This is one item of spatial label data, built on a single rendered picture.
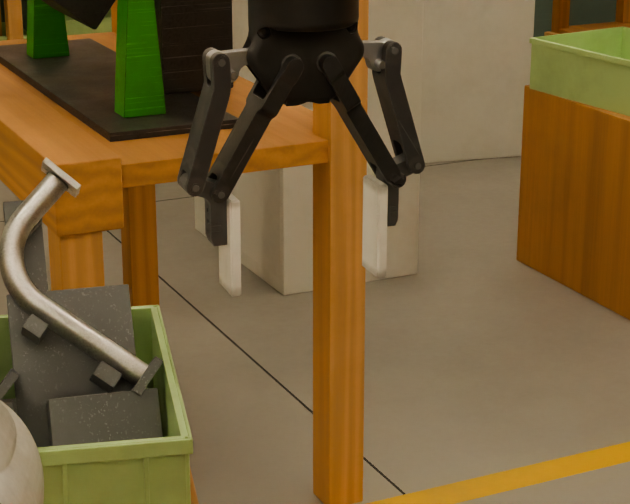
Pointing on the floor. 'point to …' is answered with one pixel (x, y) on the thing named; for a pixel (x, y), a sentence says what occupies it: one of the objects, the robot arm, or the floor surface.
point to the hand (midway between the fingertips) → (303, 253)
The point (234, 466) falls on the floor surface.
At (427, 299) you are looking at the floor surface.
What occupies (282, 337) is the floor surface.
